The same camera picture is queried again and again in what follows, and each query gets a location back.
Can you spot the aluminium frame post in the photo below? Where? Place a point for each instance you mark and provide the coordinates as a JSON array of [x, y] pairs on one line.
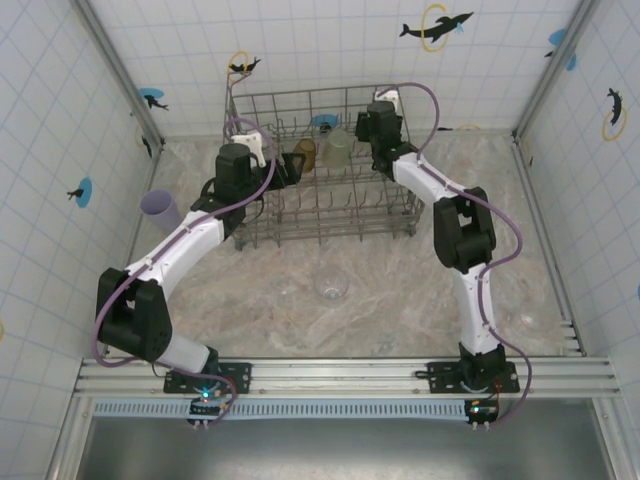
[[120, 70], [555, 65]]

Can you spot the blue oval fish sticker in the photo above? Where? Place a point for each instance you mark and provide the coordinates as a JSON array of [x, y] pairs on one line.
[[557, 37], [325, 120], [85, 192], [150, 95]]

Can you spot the aluminium floor rail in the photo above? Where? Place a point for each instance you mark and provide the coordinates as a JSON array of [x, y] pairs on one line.
[[536, 200]]

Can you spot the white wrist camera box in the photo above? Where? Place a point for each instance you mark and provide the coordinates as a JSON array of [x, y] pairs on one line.
[[247, 141], [387, 96]]

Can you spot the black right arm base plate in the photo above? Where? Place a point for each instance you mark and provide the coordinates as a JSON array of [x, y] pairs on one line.
[[440, 375]]

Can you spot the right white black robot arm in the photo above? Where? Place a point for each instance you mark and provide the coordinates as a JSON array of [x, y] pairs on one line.
[[465, 230]]

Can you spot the grey metal panel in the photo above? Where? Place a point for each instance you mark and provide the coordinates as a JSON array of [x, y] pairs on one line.
[[325, 450]]

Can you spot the lilac plastic cup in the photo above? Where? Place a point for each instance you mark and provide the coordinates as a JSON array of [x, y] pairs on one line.
[[162, 212]]

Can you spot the pale green frosted cup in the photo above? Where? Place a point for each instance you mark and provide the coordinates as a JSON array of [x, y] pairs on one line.
[[336, 150]]

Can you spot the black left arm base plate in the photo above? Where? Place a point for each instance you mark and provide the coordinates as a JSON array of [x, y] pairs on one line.
[[240, 375]]

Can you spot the aluminium mounting rail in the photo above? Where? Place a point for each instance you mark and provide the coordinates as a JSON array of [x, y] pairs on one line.
[[325, 372]]

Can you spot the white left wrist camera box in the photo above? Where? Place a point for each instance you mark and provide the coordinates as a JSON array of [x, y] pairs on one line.
[[247, 141]]

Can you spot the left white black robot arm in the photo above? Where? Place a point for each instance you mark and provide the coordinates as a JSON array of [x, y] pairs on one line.
[[135, 320]]

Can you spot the amber plastic cup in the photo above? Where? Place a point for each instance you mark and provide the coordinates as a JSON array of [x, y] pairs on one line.
[[306, 155]]

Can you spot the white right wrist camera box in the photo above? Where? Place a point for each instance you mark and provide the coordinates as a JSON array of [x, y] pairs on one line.
[[387, 96]]

